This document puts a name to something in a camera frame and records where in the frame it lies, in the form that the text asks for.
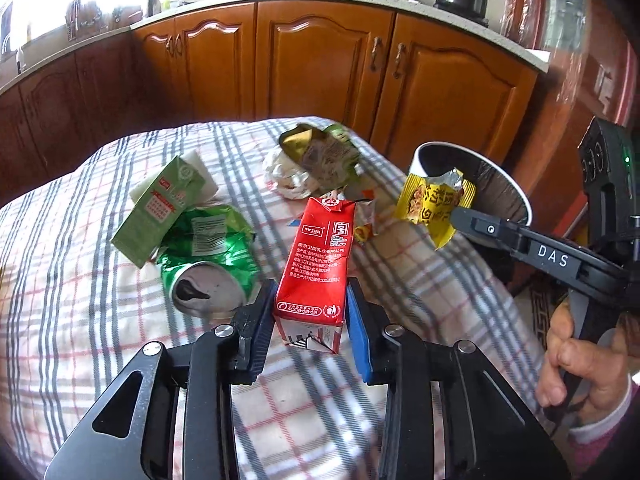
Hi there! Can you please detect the green milk carton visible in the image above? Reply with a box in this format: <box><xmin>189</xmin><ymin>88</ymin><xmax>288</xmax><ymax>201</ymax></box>
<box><xmin>111</xmin><ymin>155</ymin><xmax>213</xmax><ymax>269</ymax></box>

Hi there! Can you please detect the gas stove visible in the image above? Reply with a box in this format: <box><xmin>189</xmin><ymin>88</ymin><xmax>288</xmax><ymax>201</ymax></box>
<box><xmin>300</xmin><ymin>0</ymin><xmax>492</xmax><ymax>27</ymax></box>

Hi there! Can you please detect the crushed green can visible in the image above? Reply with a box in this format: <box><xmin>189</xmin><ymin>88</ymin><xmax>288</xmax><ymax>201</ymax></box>
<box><xmin>156</xmin><ymin>203</ymin><xmax>261</xmax><ymax>317</ymax></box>

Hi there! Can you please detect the small white red wrapper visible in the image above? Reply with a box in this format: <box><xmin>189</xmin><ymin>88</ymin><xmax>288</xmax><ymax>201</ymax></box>
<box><xmin>345</xmin><ymin>187</ymin><xmax>379</xmax><ymax>227</ymax></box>

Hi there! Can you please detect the olive green snack bag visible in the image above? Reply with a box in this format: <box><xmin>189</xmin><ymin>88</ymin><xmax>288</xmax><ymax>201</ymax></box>
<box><xmin>278</xmin><ymin>122</ymin><xmax>362</xmax><ymax>193</ymax></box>

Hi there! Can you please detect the yellow snack wrapper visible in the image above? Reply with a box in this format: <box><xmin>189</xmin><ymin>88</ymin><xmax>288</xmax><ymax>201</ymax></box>
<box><xmin>393</xmin><ymin>167</ymin><xmax>477</xmax><ymax>251</ymax></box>

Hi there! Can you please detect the white plastic wrap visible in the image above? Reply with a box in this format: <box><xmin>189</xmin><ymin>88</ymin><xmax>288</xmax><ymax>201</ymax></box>
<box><xmin>263</xmin><ymin>147</ymin><xmax>321</xmax><ymax>202</ymax></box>

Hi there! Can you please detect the red milk carton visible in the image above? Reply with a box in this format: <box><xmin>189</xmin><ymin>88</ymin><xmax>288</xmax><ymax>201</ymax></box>
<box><xmin>272</xmin><ymin>196</ymin><xmax>362</xmax><ymax>356</ymax></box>

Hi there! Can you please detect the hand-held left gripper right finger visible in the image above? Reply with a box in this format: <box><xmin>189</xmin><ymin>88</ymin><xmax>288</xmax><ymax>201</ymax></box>
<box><xmin>345</xmin><ymin>276</ymin><xmax>571</xmax><ymax>480</ymax></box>

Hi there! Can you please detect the speckled kitchen countertop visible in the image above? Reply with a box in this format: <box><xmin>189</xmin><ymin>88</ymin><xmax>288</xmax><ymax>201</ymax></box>
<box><xmin>0</xmin><ymin>0</ymin><xmax>551</xmax><ymax>92</ymax></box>

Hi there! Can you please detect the person's right hand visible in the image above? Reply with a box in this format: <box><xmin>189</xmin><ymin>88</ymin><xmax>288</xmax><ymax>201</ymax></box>
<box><xmin>537</xmin><ymin>302</ymin><xmax>635</xmax><ymax>427</ymax></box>

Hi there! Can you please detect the metal sink rack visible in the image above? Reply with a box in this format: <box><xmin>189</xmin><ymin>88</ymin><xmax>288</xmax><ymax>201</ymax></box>
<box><xmin>64</xmin><ymin>0</ymin><xmax>103</xmax><ymax>41</ymax></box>

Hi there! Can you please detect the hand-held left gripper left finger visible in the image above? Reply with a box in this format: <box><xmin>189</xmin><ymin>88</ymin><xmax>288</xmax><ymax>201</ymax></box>
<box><xmin>44</xmin><ymin>280</ymin><xmax>278</xmax><ymax>480</ymax></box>

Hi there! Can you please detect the wooden kitchen cabinet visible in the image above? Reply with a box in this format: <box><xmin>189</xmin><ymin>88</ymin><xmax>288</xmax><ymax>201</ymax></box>
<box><xmin>0</xmin><ymin>0</ymin><xmax>541</xmax><ymax>206</ymax></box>

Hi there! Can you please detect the patterned floor mat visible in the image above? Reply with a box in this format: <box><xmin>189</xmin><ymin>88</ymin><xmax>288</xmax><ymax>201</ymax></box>
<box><xmin>510</xmin><ymin>275</ymin><xmax>568</xmax><ymax>356</ymax></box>

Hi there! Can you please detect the person's right forearm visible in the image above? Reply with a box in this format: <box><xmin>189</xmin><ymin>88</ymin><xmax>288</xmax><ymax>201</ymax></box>
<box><xmin>565</xmin><ymin>380</ymin><xmax>640</xmax><ymax>480</ymax></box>

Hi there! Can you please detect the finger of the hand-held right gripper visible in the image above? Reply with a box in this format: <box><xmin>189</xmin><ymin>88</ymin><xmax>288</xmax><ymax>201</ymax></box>
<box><xmin>450</xmin><ymin>207</ymin><xmax>532</xmax><ymax>262</ymax></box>

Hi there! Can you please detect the plaid tablecloth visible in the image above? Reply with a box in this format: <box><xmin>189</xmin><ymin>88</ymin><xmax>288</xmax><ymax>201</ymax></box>
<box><xmin>0</xmin><ymin>116</ymin><xmax>547</xmax><ymax>480</ymax></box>

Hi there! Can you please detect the white trash bin black liner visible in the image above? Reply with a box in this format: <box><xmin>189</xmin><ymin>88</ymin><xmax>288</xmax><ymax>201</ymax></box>
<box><xmin>409</xmin><ymin>141</ymin><xmax>533</xmax><ymax>243</ymax></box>

